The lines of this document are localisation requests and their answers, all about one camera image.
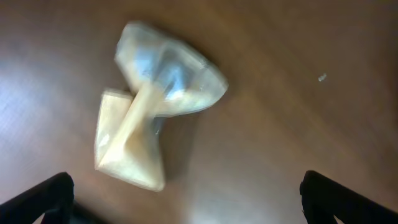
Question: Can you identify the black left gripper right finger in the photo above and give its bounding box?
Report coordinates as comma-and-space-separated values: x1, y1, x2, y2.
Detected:
299, 170, 397, 224

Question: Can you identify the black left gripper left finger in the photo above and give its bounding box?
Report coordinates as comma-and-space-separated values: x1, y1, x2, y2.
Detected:
1, 172, 74, 224

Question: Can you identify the white plastic bread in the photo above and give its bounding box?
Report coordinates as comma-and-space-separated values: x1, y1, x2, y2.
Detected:
94, 21, 228, 192

